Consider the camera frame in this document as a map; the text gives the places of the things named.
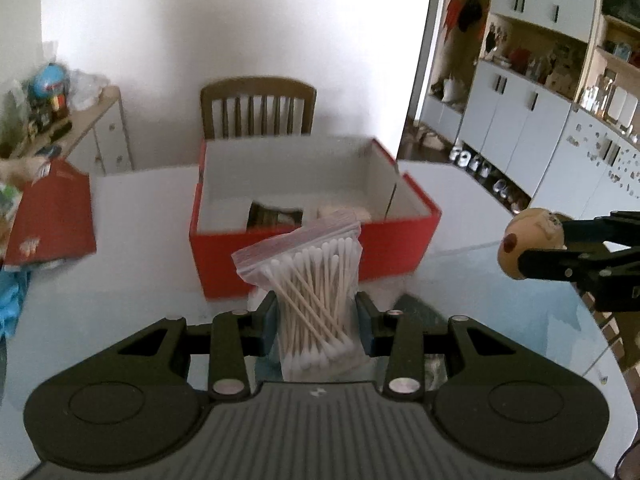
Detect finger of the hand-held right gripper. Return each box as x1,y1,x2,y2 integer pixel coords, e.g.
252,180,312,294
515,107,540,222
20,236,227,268
517,246,640,287
559,211,640,252

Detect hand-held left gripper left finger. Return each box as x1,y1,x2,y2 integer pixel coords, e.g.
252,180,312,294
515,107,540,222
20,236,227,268
116,290,279,402

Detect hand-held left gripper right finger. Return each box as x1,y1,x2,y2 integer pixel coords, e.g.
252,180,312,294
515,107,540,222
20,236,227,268
354,292,526,403

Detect beige spotted plush toy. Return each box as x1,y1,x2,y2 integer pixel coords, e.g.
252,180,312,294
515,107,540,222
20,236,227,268
498,207,568,281

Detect bag of cotton swabs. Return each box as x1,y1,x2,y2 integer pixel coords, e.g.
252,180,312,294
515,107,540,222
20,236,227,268
231,220,368,383

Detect red cardboard box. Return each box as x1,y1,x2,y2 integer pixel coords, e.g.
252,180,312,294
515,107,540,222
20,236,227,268
188,136,443,301

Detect slatted wooden chair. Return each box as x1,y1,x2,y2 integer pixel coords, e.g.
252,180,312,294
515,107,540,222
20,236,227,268
595,307,628,373

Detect dark patterned pouch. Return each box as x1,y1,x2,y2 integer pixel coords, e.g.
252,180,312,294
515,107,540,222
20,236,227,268
247,202,304,231

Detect beige cloth item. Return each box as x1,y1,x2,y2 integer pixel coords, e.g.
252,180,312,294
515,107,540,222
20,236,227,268
315,204,374,224

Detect row of shoes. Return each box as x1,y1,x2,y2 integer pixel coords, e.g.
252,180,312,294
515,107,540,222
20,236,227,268
447,145,531,211

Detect white and wood cabinet unit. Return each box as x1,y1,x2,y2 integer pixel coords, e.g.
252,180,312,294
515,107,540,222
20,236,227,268
420,0,640,241

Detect white bag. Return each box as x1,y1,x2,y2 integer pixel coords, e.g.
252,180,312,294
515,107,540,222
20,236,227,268
444,77,469,107

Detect wooden dining chair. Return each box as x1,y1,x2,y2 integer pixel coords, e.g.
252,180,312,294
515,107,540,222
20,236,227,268
200,77,318,141

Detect red box lid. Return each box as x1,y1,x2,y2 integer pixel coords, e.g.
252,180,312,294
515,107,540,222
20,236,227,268
4,157,97,267

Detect white wood-top sideboard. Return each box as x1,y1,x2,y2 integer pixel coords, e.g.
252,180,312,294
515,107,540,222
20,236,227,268
0,85,135,176

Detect black hanging garment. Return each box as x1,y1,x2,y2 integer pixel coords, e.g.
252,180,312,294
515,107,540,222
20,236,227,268
457,0,484,32

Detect blue cloth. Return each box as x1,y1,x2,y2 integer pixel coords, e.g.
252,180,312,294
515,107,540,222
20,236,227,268
0,260,33,343

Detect red hanging garment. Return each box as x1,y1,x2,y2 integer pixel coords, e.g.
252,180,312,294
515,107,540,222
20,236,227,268
444,0,461,37

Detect clear plastic bag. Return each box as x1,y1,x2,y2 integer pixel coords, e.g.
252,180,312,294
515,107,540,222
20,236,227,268
67,67,108,111

